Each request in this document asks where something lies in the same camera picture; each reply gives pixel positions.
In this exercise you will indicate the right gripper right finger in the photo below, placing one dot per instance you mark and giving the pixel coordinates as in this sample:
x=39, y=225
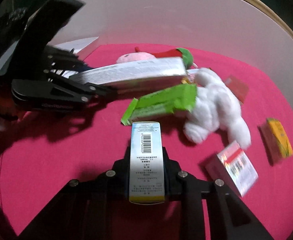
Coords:
x=229, y=217

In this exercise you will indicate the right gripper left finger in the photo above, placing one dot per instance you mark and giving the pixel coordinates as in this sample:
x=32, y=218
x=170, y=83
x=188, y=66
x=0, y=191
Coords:
x=78, y=210

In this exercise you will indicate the white red barcode box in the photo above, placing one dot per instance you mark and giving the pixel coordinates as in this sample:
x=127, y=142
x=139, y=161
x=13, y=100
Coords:
x=233, y=167

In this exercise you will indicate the blue white medicine box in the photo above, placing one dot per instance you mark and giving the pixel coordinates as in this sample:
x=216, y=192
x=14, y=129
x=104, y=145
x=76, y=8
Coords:
x=146, y=177

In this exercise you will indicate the grey liquid sealant box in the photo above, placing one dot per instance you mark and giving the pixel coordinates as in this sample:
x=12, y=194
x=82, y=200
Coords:
x=136, y=76

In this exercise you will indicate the yellow tissue pack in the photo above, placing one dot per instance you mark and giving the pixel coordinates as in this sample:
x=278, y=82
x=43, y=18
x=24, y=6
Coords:
x=277, y=144

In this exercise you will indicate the pink round plush toy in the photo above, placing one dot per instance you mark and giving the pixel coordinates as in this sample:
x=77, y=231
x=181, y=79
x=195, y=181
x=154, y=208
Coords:
x=137, y=56

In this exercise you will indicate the white plush bunny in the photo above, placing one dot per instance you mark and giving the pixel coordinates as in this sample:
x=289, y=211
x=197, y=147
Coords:
x=216, y=107

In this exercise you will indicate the dark red box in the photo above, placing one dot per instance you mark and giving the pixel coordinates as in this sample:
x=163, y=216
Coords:
x=237, y=87

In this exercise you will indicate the red chili plush toy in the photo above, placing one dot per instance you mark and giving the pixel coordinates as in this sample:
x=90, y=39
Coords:
x=183, y=53

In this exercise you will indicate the white cardboard tray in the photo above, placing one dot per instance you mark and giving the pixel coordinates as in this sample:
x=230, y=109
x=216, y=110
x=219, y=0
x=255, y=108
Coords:
x=81, y=47

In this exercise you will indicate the white panel board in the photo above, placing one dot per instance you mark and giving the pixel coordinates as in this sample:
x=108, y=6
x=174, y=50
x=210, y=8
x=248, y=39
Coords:
x=233, y=28

